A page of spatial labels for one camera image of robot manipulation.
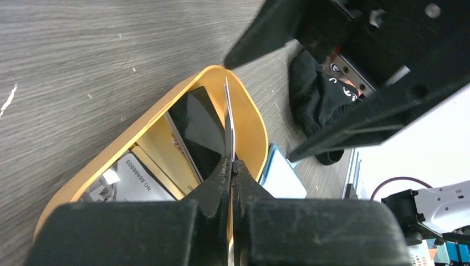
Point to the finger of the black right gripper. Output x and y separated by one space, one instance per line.
274 26

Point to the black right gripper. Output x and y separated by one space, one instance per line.
419 49

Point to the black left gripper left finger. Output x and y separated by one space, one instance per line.
192 231

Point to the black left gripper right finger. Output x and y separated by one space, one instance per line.
270 231

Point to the blue leather card holder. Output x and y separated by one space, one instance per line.
279 178

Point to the silver VIP card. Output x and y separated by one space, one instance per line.
229 137

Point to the orange oval plastic tray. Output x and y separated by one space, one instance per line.
251 140

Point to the white striped card leftover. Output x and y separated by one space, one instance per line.
126 181

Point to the gold card in tray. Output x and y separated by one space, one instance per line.
158 151

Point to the black card in tray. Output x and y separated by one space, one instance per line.
197 127

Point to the black t-shirt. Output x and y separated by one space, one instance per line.
319 93

